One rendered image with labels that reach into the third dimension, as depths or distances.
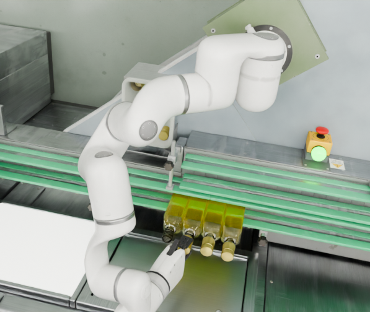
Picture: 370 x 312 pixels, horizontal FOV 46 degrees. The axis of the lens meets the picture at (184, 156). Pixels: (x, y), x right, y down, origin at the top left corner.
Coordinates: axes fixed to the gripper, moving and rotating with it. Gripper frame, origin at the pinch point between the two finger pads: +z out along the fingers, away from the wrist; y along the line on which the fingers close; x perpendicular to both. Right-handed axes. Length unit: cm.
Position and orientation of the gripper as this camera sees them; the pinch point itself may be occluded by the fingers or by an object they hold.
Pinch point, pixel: (184, 247)
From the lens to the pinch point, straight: 119.7
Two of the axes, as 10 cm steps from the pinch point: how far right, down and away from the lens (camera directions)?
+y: 0.8, -8.6, -5.0
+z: 4.5, -4.1, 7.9
